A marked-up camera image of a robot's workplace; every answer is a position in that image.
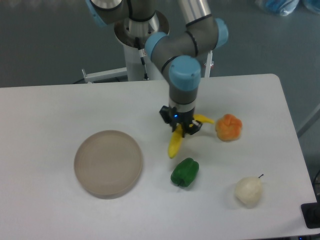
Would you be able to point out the blue plastic bag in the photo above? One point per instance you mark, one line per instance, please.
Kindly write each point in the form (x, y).
(286, 7)

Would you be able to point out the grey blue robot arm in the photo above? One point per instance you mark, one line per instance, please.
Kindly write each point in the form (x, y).
(174, 57)

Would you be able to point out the beige round plate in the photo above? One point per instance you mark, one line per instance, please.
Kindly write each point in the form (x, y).
(108, 164)

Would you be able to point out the white pear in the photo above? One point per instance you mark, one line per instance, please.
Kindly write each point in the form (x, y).
(248, 190)

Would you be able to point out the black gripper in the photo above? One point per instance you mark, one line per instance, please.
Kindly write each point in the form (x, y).
(173, 117)

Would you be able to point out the orange peeled mandarin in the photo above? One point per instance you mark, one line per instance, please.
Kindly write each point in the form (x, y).
(228, 128)

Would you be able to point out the white left support bracket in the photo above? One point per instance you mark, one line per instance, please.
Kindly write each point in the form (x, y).
(104, 76)

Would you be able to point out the green bell pepper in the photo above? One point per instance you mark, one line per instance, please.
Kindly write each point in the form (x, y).
(185, 172)

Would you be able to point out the white support bracket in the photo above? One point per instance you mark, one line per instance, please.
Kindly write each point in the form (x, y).
(208, 64)
(104, 76)

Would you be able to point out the yellow banana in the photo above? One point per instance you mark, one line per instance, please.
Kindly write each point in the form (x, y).
(177, 139)

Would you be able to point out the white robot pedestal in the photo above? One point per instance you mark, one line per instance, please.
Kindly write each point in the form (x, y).
(135, 65)

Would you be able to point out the black device at table edge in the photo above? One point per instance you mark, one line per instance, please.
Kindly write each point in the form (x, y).
(311, 214)

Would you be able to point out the white right support bracket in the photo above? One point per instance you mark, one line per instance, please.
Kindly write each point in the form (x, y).
(208, 64)

